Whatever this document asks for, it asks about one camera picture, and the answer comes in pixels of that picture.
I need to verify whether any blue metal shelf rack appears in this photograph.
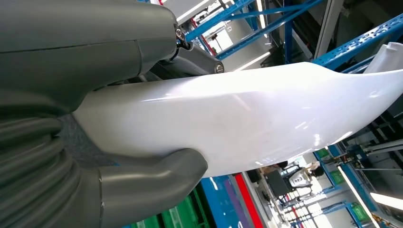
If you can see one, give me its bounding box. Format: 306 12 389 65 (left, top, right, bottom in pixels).
184 0 403 75

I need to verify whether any ceiling light strip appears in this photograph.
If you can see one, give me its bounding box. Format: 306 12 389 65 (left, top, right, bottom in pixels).
370 192 403 211
233 51 271 72

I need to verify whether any green plastic crate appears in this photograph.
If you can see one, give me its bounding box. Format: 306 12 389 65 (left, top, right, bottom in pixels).
130 188 215 228

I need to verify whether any red barrier belt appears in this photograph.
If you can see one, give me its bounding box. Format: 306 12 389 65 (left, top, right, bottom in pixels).
234 173 264 228

